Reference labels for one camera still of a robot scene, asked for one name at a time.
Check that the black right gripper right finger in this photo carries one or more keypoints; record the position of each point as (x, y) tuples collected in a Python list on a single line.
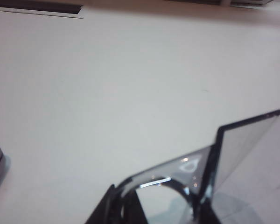
[(135, 214)]

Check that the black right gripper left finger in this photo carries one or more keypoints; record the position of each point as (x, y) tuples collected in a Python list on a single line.
[(102, 210)]

